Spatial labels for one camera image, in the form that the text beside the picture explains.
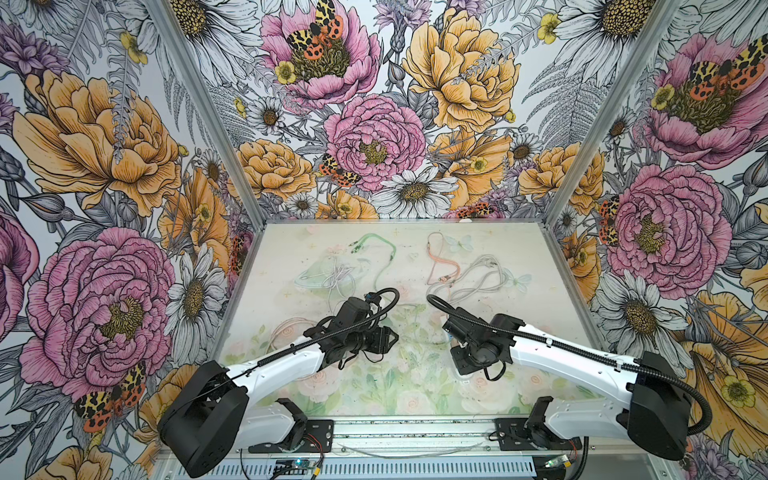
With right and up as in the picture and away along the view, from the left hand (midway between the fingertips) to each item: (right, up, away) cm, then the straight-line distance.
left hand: (386, 344), depth 84 cm
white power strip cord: (+34, +18, +23) cm, 44 cm away
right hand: (+21, -6, -5) cm, 23 cm away
